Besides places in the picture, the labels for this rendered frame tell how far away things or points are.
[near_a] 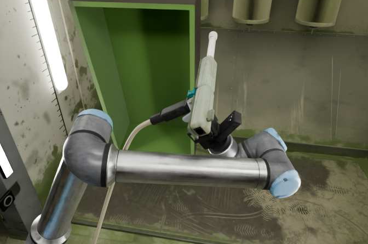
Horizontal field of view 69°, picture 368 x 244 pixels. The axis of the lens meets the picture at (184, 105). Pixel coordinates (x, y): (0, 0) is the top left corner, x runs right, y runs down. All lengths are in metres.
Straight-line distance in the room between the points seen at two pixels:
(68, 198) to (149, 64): 1.15
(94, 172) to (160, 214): 1.60
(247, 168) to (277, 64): 2.19
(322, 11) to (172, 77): 1.38
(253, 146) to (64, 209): 0.69
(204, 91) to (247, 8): 1.80
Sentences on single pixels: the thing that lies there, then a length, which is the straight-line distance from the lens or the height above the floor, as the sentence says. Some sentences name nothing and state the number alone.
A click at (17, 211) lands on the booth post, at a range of 2.20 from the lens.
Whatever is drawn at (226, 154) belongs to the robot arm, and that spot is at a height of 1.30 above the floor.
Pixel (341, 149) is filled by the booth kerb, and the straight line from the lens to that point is 3.05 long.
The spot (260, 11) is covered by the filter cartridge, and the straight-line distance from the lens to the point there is 2.50.
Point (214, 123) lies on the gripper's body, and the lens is 0.82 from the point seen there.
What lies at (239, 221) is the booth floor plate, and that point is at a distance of 2.27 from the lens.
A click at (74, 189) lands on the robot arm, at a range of 0.99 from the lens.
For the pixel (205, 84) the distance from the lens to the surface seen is 0.76.
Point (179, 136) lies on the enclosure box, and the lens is 2.21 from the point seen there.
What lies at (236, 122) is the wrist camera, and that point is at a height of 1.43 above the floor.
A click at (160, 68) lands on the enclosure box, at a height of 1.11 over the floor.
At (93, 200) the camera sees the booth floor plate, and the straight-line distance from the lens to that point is 2.47.
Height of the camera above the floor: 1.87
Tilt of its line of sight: 32 degrees down
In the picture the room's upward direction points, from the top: straight up
